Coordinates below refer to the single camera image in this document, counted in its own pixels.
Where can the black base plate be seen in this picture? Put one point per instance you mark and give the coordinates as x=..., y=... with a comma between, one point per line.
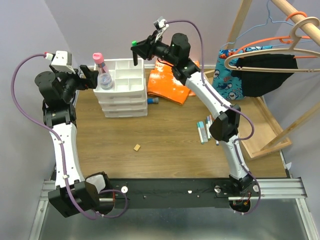
x=172, y=193

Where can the green black highlighter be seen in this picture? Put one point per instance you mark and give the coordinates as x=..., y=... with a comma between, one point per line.
x=134, y=54

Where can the aluminium rail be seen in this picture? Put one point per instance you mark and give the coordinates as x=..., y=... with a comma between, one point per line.
x=271, y=188

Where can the tan eraser block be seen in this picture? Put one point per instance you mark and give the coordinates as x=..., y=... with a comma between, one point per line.
x=137, y=147

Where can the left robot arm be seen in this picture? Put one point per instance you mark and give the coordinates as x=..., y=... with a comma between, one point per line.
x=73, y=192

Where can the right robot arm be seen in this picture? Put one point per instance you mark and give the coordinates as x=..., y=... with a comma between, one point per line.
x=226, y=116

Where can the clear paperclip jar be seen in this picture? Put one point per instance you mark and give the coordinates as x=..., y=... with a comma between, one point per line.
x=105, y=81

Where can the orange hanger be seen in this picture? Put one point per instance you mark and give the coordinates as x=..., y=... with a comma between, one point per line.
x=290, y=39

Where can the orange folded cloth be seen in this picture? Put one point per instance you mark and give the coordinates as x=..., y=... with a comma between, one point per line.
x=162, y=83

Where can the pink cap pen tube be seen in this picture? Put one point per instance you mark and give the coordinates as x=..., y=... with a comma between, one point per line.
x=100, y=63

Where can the green white pen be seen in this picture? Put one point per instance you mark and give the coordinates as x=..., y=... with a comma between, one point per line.
x=207, y=129

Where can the black garment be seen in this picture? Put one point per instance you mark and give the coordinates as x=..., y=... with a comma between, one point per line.
x=257, y=84

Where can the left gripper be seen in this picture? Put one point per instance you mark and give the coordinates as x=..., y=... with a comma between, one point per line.
x=91, y=80

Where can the blue shark print cloth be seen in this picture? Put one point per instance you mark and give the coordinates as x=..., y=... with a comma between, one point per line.
x=228, y=86

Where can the white drawer organizer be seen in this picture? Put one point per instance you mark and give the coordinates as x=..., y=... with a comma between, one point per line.
x=127, y=96

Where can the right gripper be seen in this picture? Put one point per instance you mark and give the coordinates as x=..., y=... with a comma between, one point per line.
x=145, y=48

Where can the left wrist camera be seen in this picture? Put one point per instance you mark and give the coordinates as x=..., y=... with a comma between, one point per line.
x=60, y=61

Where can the blue grey glue stick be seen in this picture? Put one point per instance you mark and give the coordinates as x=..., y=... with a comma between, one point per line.
x=154, y=100

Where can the wooden hanger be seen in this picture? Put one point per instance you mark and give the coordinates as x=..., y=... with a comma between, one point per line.
x=241, y=53

